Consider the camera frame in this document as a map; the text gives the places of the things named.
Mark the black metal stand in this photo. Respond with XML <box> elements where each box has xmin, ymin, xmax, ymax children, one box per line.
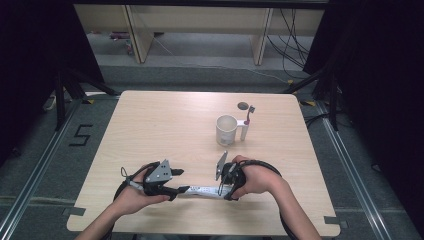
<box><xmin>283</xmin><ymin>66</ymin><xmax>340</xmax><ymax>132</ymax></box>
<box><xmin>54</xmin><ymin>68</ymin><xmax>121</xmax><ymax>132</ymax></box>

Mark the white cup with side holder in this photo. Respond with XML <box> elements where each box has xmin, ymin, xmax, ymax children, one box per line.
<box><xmin>215</xmin><ymin>114</ymin><xmax>251</xmax><ymax>147</ymax></box>

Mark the metal floor rail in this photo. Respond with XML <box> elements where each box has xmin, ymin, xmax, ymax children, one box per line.
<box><xmin>0</xmin><ymin>98</ymin><xmax>84</xmax><ymax>240</ymax></box>
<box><xmin>314</xmin><ymin>99</ymin><xmax>394</xmax><ymax>240</ymax></box>

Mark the black cable bundle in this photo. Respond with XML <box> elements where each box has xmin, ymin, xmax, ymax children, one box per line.
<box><xmin>266</xmin><ymin>8</ymin><xmax>312</xmax><ymax>80</ymax></box>

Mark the white toothpaste tube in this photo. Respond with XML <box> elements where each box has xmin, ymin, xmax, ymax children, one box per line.
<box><xmin>179</xmin><ymin>185</ymin><xmax>234</xmax><ymax>200</ymax></box>

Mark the grey tape piece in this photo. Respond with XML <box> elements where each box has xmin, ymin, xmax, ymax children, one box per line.
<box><xmin>62</xmin><ymin>206</ymin><xmax>87</xmax><ymax>217</ymax></box>
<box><xmin>323</xmin><ymin>215</ymin><xmax>348</xmax><ymax>229</ymax></box>

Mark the right hand-held gripper cable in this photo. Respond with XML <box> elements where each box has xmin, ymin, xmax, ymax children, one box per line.
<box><xmin>237</xmin><ymin>159</ymin><xmax>299</xmax><ymax>240</ymax></box>

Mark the person's right hand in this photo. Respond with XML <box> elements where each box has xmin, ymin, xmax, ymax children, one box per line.
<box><xmin>231</xmin><ymin>154</ymin><xmax>291</xmax><ymax>200</ymax></box>

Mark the person's left hand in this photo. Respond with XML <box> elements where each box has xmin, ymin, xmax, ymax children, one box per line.
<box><xmin>113</xmin><ymin>165</ymin><xmax>171</xmax><ymax>217</ymax></box>

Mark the light wooden shelf unit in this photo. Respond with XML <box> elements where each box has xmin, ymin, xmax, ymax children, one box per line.
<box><xmin>72</xmin><ymin>3</ymin><xmax>326</xmax><ymax>66</ymax></box>

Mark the white object on floor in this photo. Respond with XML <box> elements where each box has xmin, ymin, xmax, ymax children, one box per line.
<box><xmin>43</xmin><ymin>94</ymin><xmax>58</xmax><ymax>112</ymax></box>

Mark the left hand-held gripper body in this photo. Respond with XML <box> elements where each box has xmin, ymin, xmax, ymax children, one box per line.
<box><xmin>142</xmin><ymin>159</ymin><xmax>175</xmax><ymax>198</ymax></box>

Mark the black curtain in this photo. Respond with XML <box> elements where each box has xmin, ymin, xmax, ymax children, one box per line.
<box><xmin>303</xmin><ymin>0</ymin><xmax>424</xmax><ymax>228</ymax></box>
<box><xmin>0</xmin><ymin>0</ymin><xmax>105</xmax><ymax>168</ymax></box>

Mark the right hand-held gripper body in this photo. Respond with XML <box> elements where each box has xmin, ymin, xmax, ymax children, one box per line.
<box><xmin>214</xmin><ymin>150</ymin><xmax>248</xmax><ymax>201</ymax></box>

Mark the black floor cable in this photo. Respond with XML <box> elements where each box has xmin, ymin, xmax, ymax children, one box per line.
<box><xmin>304</xmin><ymin>112</ymin><xmax>334</xmax><ymax>129</ymax></box>

